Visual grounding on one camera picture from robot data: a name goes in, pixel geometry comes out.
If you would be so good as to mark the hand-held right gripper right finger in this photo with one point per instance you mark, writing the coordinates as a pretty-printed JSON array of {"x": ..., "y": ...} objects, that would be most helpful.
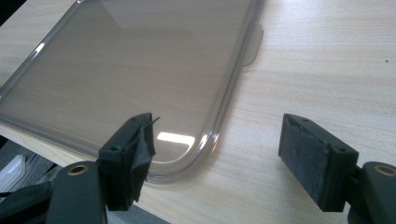
[{"x": 317, "y": 161}]

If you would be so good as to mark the clear plastic container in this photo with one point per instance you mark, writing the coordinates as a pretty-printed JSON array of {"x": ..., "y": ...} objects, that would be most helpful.
[{"x": 12, "y": 174}]

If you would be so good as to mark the clear plastic lid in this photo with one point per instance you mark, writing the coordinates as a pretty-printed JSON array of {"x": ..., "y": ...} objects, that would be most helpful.
[{"x": 124, "y": 77}]

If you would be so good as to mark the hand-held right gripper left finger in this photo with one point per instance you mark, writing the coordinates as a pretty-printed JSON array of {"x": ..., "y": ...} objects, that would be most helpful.
[{"x": 124, "y": 161}]

